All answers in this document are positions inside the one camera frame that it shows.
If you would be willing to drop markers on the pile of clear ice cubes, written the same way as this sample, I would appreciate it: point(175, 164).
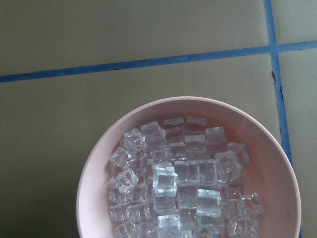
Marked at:
point(182, 179)

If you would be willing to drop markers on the pink bowl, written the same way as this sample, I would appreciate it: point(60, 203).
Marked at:
point(269, 173)

